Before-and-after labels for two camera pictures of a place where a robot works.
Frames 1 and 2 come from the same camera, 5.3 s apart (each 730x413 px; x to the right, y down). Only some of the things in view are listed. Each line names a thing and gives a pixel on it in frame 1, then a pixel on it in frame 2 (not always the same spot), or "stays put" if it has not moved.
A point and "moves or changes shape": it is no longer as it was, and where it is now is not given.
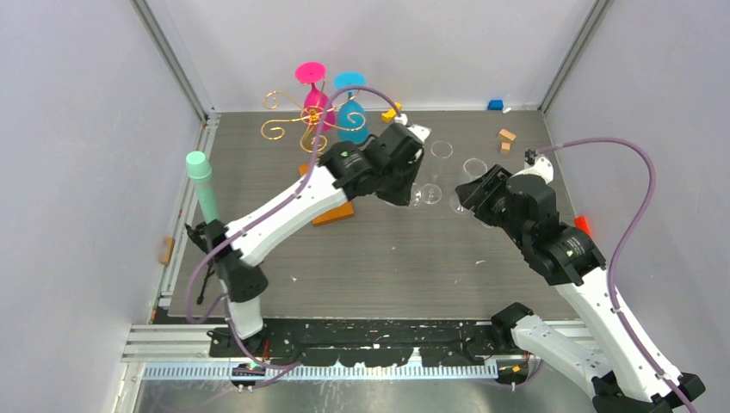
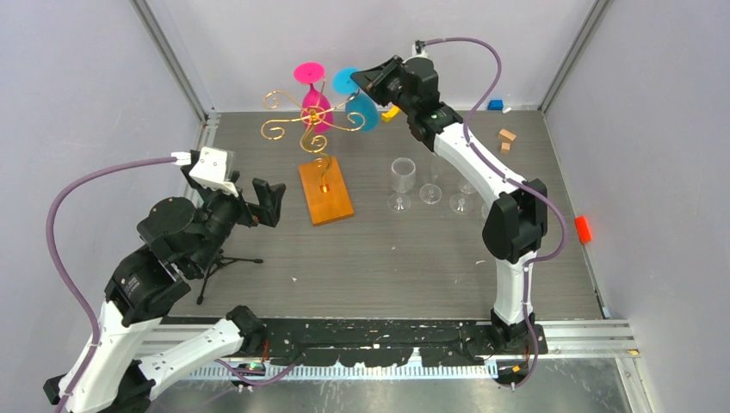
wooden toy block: (506, 136) stays put
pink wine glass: (315, 101) stays put
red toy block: (580, 223) stays put
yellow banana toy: (388, 117) stays put
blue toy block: (495, 105) stays put
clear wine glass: (416, 195) moves or changes shape
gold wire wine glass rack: (312, 138) stays put
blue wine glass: (353, 120) moves or changes shape
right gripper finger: (494, 177) → (383, 69)
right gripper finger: (473, 194) → (372, 83)
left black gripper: (402, 196) → (268, 210)
